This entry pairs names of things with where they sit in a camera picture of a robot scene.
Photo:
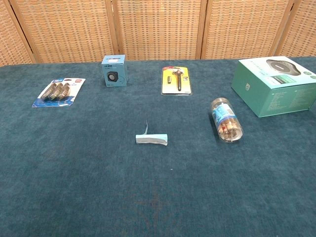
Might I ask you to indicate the clear jar with wooden pieces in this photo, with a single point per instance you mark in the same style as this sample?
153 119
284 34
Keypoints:
225 121

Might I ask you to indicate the woven rattan folding screen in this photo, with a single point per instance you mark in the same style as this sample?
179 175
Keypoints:
158 27

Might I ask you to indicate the teal table cloth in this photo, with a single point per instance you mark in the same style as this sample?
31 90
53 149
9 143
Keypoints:
74 172

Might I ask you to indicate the yellow tool blister pack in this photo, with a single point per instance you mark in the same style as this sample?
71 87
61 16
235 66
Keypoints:
176 81

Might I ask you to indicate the small blue speaker box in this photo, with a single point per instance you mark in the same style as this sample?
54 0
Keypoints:
114 74

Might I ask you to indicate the large green product box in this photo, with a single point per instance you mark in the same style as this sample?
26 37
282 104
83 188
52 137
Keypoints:
276 98

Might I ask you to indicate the blue sticky note pad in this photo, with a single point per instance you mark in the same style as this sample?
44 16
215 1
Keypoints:
151 139

